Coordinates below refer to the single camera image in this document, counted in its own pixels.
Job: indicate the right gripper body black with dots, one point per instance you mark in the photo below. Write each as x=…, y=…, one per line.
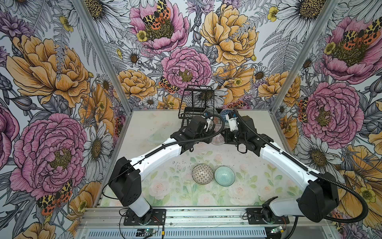
x=235, y=136

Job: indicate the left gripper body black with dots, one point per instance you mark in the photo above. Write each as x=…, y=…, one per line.
x=205, y=136

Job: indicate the pink patterned bowl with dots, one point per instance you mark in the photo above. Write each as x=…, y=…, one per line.
x=218, y=140

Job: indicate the green patterned bowl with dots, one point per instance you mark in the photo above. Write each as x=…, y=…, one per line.
x=209, y=112

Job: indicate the blue patterned bowl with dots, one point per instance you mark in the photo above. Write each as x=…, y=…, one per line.
x=226, y=113

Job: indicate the brown patterned bowl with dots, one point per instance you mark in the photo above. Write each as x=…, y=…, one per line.
x=202, y=174

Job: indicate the mint green striped bowl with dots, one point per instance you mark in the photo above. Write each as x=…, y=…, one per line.
x=224, y=176

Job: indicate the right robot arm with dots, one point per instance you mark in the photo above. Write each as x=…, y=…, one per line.
x=319, y=191

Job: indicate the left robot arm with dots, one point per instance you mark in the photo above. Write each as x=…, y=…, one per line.
x=126, y=179

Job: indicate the black wire dish rack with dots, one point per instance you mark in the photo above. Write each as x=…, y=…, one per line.
x=195, y=100

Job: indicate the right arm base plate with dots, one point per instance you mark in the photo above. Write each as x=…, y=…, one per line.
x=262, y=216

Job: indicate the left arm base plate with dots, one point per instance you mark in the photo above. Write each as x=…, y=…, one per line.
x=154, y=217

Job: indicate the white vented cable duct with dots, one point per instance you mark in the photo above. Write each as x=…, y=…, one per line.
x=180, y=233

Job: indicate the aluminium front rail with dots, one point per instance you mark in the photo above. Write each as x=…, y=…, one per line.
x=176, y=217

